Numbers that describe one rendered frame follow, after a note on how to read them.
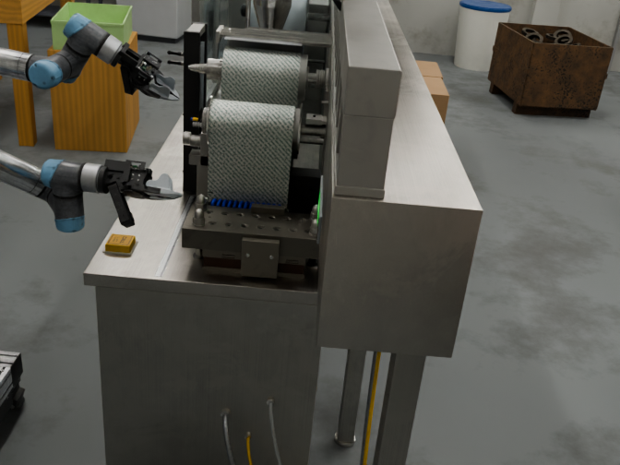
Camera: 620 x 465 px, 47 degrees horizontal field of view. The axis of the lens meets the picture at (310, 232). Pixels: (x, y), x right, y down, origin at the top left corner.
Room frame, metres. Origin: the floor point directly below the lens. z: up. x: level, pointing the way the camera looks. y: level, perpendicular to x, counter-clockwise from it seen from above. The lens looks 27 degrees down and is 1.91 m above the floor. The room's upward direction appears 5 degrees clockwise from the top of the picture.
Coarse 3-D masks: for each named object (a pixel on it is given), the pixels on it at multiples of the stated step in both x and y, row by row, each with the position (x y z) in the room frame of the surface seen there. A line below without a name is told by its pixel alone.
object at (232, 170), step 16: (224, 160) 1.90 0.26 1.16; (240, 160) 1.90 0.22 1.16; (256, 160) 1.90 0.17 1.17; (272, 160) 1.91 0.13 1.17; (288, 160) 1.91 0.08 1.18; (208, 176) 1.90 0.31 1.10; (224, 176) 1.90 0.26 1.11; (240, 176) 1.90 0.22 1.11; (256, 176) 1.90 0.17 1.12; (272, 176) 1.91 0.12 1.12; (288, 176) 1.91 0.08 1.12; (208, 192) 1.90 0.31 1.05; (224, 192) 1.90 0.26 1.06; (240, 192) 1.90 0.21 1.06; (256, 192) 1.90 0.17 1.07; (272, 192) 1.91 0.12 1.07
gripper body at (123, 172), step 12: (108, 168) 1.69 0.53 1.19; (120, 168) 1.69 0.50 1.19; (132, 168) 1.67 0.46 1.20; (144, 168) 1.67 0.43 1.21; (108, 180) 1.67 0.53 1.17; (120, 180) 1.67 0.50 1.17; (132, 180) 1.66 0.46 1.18; (144, 180) 1.67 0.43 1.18; (108, 192) 1.69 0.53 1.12; (120, 192) 1.65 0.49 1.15; (132, 192) 1.64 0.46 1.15
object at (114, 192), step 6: (108, 186) 1.65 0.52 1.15; (114, 186) 1.65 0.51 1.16; (114, 192) 1.64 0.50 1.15; (114, 198) 1.63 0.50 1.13; (120, 198) 1.63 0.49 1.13; (114, 204) 1.63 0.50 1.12; (120, 204) 1.63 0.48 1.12; (126, 204) 1.66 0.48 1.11; (120, 210) 1.62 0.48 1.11; (126, 210) 1.62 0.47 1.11; (120, 216) 1.61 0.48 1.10; (126, 216) 1.61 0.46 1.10; (132, 216) 1.63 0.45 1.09; (120, 222) 1.61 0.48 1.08; (126, 222) 1.60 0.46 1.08; (132, 222) 1.61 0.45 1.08
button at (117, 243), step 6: (114, 234) 1.83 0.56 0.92; (120, 234) 1.83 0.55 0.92; (108, 240) 1.79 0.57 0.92; (114, 240) 1.79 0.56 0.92; (120, 240) 1.80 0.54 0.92; (126, 240) 1.80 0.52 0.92; (132, 240) 1.81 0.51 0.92; (108, 246) 1.77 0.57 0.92; (114, 246) 1.77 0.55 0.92; (120, 246) 1.77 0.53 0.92; (126, 246) 1.77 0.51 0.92; (132, 246) 1.80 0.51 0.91; (126, 252) 1.77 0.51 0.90
